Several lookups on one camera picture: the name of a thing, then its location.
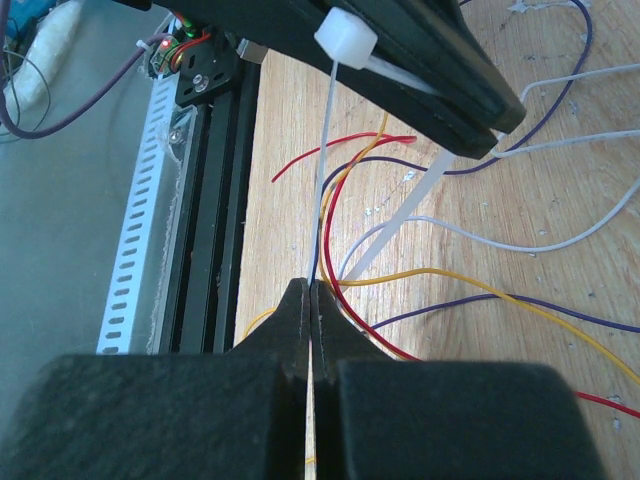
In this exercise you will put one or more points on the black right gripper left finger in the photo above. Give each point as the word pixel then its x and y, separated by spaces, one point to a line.
pixel 238 415

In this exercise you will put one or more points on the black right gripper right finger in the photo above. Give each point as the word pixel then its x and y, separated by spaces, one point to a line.
pixel 380 418

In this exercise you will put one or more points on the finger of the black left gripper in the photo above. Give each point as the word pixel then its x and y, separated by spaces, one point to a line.
pixel 427 48
pixel 288 27

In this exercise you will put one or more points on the white zip tie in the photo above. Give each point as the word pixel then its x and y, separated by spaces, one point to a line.
pixel 373 192

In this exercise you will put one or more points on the light blue slotted cable duct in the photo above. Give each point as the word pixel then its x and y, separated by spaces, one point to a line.
pixel 123 296

